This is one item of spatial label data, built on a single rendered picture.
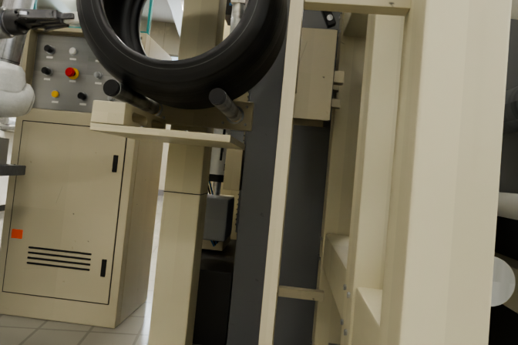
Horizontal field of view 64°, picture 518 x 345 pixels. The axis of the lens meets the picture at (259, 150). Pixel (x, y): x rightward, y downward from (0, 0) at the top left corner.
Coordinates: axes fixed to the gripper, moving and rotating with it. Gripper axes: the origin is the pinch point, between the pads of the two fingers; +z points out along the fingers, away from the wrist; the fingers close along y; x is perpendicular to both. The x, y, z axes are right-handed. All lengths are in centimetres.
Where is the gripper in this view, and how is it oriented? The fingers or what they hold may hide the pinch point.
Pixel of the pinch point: (75, 17)
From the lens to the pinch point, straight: 138.4
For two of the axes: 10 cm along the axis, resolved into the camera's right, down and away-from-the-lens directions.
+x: 0.5, 10.0, -0.5
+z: 10.0, -0.5, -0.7
